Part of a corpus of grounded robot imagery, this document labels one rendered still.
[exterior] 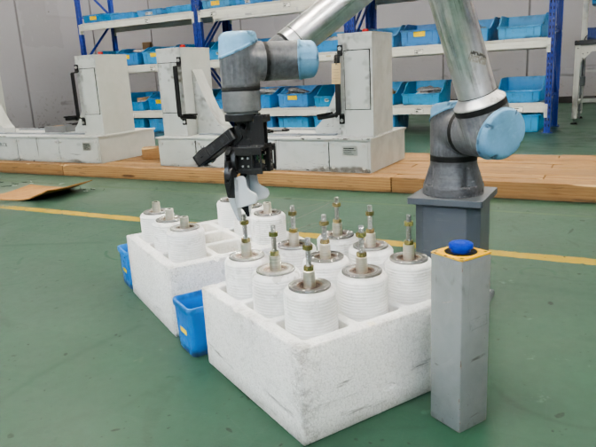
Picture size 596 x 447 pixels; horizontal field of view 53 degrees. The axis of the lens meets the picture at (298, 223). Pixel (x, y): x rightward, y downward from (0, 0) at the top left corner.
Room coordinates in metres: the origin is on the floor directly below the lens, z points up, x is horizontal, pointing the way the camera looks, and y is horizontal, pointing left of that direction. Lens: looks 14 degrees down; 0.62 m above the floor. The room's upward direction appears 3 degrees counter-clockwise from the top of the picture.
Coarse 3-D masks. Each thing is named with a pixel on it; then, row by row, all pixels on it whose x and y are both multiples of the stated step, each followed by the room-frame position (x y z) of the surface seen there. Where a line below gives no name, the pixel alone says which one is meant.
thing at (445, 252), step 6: (432, 252) 0.96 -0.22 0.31; (438, 252) 0.96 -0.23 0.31; (444, 252) 0.95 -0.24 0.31; (450, 252) 0.95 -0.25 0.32; (474, 252) 0.94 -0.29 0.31; (480, 252) 0.94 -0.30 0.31; (486, 252) 0.94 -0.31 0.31; (456, 258) 0.92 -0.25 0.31; (462, 258) 0.92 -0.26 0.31; (468, 258) 0.92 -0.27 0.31
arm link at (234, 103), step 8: (224, 96) 1.17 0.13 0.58; (232, 96) 1.16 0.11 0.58; (240, 96) 1.16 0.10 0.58; (248, 96) 1.16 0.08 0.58; (256, 96) 1.17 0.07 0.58; (224, 104) 1.17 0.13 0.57; (232, 104) 1.16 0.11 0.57; (240, 104) 1.16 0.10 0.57; (248, 104) 1.16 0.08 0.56; (256, 104) 1.17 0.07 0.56; (224, 112) 1.17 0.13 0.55; (232, 112) 1.16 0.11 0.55; (240, 112) 1.16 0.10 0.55; (248, 112) 1.16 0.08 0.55; (256, 112) 1.18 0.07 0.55
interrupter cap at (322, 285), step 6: (294, 282) 1.01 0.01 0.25; (300, 282) 1.01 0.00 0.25; (318, 282) 1.01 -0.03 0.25; (324, 282) 1.00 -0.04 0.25; (330, 282) 1.00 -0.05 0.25; (294, 288) 0.98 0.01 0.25; (300, 288) 0.98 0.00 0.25; (306, 288) 0.99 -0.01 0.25; (312, 288) 0.99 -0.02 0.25; (318, 288) 0.98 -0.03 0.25; (324, 288) 0.97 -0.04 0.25
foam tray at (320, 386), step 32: (224, 288) 1.22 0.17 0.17; (224, 320) 1.13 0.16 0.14; (256, 320) 1.02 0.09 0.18; (352, 320) 1.00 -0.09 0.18; (384, 320) 0.99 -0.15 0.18; (416, 320) 1.03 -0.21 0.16; (224, 352) 1.14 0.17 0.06; (256, 352) 1.02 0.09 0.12; (288, 352) 0.92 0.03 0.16; (320, 352) 0.91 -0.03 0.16; (352, 352) 0.95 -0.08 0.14; (384, 352) 0.99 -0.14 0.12; (416, 352) 1.03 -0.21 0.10; (256, 384) 1.03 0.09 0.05; (288, 384) 0.93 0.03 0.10; (320, 384) 0.91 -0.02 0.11; (352, 384) 0.95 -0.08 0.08; (384, 384) 0.99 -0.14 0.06; (416, 384) 1.03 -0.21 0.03; (288, 416) 0.93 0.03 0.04; (320, 416) 0.91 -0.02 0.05; (352, 416) 0.95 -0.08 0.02
